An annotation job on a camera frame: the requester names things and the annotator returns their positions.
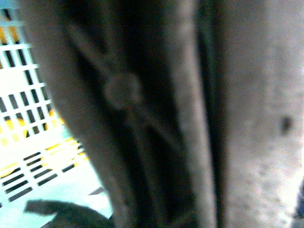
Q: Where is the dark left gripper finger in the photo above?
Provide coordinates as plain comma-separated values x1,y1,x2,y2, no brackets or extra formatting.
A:
23,199,114,228

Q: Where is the light blue plastic basket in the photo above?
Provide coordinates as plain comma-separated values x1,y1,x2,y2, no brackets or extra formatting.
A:
0,0,112,228

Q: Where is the brown plastic basket handle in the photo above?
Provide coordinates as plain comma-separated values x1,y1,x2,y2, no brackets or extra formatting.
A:
20,0,304,228

